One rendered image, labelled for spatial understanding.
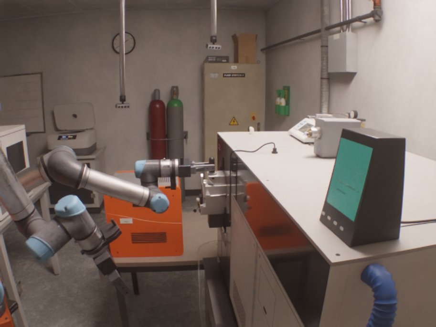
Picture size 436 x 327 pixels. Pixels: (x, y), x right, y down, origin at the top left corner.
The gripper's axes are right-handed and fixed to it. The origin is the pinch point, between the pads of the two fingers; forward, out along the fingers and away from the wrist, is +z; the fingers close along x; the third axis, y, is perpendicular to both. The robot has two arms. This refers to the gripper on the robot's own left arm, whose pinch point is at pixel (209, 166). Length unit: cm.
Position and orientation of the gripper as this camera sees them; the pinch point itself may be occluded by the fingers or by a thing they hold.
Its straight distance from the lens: 140.6
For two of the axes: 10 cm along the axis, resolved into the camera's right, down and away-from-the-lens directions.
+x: -1.3, -2.4, 9.6
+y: 0.0, -9.7, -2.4
